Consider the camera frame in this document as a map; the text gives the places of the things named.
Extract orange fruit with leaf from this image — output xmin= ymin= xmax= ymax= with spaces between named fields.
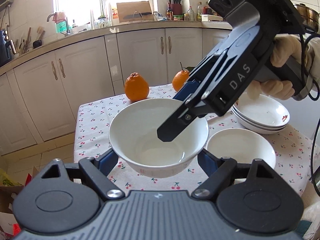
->
xmin=172 ymin=62 xmax=189 ymax=92

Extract red knife block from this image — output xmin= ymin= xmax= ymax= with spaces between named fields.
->
xmin=168 ymin=0 xmax=183 ymax=15

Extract gloved right hand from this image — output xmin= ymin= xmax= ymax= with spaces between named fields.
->
xmin=246 ymin=35 xmax=319 ymax=100

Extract white kitchen cabinets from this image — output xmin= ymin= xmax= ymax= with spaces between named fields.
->
xmin=1 ymin=21 xmax=231 ymax=154

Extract black electric kettle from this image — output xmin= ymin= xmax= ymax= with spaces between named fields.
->
xmin=0 ymin=29 xmax=16 ymax=67

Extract white fruit-print plate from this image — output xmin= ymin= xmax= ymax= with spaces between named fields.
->
xmin=231 ymin=106 xmax=287 ymax=131
xmin=234 ymin=93 xmax=290 ymax=128

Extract bumpy orange fruit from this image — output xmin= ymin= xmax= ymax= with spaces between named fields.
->
xmin=124 ymin=73 xmax=150 ymax=102

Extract white floral bowl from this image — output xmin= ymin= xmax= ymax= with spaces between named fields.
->
xmin=206 ymin=128 xmax=276 ymax=168
xmin=109 ymin=99 xmax=209 ymax=178

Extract wooden cutting board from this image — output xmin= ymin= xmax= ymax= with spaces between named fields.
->
xmin=117 ymin=1 xmax=155 ymax=23

